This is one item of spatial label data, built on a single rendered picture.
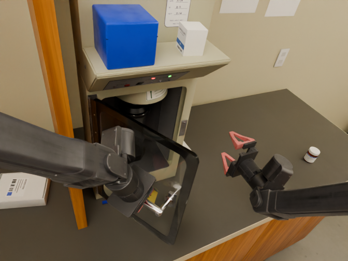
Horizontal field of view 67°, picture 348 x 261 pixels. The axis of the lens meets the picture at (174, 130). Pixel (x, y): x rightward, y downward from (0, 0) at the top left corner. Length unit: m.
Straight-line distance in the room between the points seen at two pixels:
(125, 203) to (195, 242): 0.41
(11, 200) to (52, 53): 0.61
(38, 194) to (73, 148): 0.62
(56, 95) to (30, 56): 0.55
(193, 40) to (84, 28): 0.23
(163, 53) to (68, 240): 0.64
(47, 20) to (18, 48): 0.60
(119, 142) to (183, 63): 0.22
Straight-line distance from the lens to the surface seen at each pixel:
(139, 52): 0.53
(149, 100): 0.77
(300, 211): 0.64
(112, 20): 0.51
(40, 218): 1.00
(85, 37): 0.61
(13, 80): 1.14
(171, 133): 0.94
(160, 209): 0.67
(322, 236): 2.46
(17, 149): 0.35
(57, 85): 0.55
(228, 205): 1.05
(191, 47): 0.62
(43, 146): 0.37
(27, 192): 1.02
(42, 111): 1.23
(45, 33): 0.50
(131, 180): 0.50
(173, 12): 0.66
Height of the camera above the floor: 1.77
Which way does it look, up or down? 41 degrees down
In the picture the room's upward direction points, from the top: 11 degrees clockwise
